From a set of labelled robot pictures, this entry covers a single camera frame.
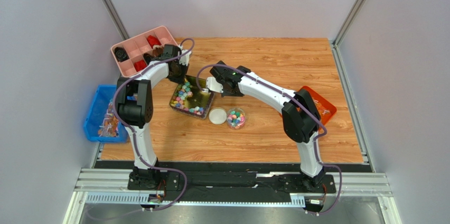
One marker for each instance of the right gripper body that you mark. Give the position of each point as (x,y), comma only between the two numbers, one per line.
(218,72)

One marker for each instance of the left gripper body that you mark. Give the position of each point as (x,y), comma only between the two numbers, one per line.
(179,76)

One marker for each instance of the square tin of star candies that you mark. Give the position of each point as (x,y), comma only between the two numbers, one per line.
(191,100)

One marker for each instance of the clear plastic cup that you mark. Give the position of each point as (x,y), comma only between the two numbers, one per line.
(236,118)

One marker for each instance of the white round lid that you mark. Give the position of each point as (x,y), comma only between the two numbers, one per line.
(217,116)

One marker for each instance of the blue plastic bin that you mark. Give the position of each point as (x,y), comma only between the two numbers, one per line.
(100,125)

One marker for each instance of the orange tray of candies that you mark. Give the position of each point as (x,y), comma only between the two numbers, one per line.
(325,109)

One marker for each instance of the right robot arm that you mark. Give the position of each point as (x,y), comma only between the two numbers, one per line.
(301,119)

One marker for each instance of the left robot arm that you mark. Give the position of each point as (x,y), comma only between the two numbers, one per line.
(133,107)

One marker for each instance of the pink compartment tray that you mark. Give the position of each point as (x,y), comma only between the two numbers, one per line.
(136,46)

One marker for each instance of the black chocolate in tray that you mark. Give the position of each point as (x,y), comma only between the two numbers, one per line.
(121,54)

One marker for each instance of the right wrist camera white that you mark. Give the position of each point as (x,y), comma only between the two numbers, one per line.
(213,85)

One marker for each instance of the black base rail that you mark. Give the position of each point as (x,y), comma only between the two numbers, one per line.
(229,184)

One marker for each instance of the left aluminium frame post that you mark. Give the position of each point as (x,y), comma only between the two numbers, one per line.
(113,13)

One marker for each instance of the aluminium frame post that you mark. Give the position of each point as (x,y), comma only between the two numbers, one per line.
(355,9)
(113,13)

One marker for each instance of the right aluminium frame post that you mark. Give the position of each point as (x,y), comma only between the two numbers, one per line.
(355,9)

